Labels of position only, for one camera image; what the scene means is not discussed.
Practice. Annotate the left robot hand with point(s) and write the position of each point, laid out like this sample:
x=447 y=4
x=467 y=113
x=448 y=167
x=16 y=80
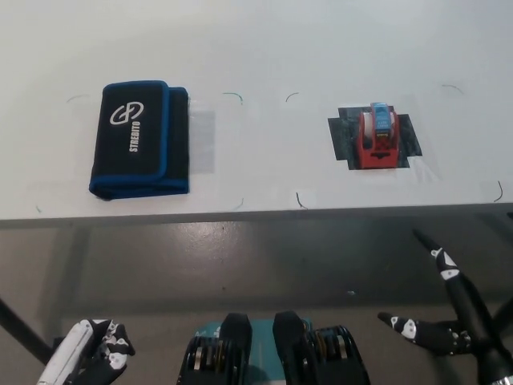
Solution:
x=76 y=353

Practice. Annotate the black table leg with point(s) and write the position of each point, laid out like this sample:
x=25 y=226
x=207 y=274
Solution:
x=20 y=325
x=506 y=313

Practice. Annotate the red tape dispenser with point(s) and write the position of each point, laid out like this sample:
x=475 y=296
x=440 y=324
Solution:
x=378 y=156

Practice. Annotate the black blue-trimmed notebook case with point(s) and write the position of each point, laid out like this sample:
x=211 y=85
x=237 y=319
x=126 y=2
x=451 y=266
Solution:
x=136 y=140

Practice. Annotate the black tape patch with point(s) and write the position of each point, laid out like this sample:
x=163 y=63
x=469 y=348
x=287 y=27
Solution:
x=342 y=136

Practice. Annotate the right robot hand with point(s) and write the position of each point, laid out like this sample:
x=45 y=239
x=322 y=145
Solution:
x=465 y=305

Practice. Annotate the black teal robot torso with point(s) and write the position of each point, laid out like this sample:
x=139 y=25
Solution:
x=236 y=361

